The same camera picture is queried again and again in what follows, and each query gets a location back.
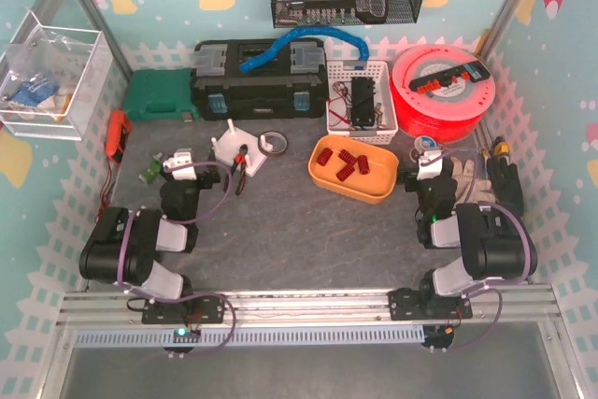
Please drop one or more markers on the orange multimeter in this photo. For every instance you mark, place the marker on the orange multimeter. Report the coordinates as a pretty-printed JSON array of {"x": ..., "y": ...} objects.
[{"x": 118, "y": 130}]

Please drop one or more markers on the blue white glove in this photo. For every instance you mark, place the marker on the blue white glove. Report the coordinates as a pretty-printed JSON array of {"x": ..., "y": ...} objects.
[{"x": 36, "y": 93}]

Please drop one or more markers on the white work glove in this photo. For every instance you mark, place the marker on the white work glove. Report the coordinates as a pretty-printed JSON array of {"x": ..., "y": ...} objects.
[{"x": 467, "y": 187}]

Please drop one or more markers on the white four-peg base plate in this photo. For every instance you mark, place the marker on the white four-peg base plate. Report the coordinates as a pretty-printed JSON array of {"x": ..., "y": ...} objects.
[{"x": 227, "y": 146}]

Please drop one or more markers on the green tool case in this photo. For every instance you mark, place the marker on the green tool case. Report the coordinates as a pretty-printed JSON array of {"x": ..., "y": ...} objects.
[{"x": 154, "y": 95}]

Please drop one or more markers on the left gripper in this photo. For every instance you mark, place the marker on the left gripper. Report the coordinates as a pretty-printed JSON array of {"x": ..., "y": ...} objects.
[{"x": 206, "y": 178}]

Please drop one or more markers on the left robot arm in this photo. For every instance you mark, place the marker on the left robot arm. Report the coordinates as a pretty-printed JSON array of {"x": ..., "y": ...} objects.
[{"x": 127, "y": 250}]

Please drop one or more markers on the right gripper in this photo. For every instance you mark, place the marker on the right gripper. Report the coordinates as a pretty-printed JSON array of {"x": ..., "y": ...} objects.
[{"x": 410, "y": 180}]

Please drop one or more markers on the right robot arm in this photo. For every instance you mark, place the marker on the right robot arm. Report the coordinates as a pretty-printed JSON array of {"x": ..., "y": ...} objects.
[{"x": 495, "y": 248}]

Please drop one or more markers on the brown tape roll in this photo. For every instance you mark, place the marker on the brown tape roll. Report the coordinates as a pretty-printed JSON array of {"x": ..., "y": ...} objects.
[{"x": 272, "y": 144}]

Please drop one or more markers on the black connector strip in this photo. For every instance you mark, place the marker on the black connector strip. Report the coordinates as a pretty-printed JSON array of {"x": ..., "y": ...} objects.
[{"x": 474, "y": 71}]

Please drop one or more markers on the clear acrylic wall box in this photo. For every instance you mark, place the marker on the clear acrylic wall box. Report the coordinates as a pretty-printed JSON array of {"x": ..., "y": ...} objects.
[{"x": 80, "y": 60}]

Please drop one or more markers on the black plate in basket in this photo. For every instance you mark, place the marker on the black plate in basket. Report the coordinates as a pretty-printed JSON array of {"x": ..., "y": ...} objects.
[{"x": 362, "y": 110}]

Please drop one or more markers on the white perforated basket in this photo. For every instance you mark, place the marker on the white perforated basket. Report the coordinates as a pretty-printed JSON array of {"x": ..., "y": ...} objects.
[{"x": 338, "y": 104}]

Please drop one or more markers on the orange plastic tray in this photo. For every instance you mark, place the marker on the orange plastic tray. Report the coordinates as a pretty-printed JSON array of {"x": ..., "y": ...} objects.
[{"x": 372, "y": 188}]

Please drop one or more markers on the aluminium front rail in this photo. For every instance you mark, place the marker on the aluminium front rail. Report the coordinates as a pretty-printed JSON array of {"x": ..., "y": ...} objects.
[{"x": 328, "y": 307}]

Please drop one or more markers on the green brass fitting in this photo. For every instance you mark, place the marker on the green brass fitting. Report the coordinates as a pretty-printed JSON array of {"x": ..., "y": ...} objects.
[{"x": 149, "y": 174}]

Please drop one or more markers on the orange black pliers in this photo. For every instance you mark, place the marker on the orange black pliers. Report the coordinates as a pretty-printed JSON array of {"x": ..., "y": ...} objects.
[{"x": 240, "y": 164}]

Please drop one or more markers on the yellow black screwdriver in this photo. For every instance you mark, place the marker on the yellow black screwdriver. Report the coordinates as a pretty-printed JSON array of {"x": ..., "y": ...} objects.
[{"x": 499, "y": 148}]

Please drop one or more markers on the black toolbox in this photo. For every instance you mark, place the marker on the black toolbox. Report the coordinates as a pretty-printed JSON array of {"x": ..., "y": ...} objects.
[{"x": 293, "y": 85}]

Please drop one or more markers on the red filament spool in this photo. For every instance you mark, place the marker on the red filament spool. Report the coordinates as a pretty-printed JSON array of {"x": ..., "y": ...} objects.
[{"x": 447, "y": 114}]

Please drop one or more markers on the black yellow glove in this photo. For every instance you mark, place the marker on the black yellow glove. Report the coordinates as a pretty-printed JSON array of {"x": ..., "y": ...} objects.
[{"x": 505, "y": 181}]

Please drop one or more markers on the small solder spool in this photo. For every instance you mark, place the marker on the small solder spool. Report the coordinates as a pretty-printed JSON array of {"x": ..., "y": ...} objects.
[{"x": 421, "y": 144}]

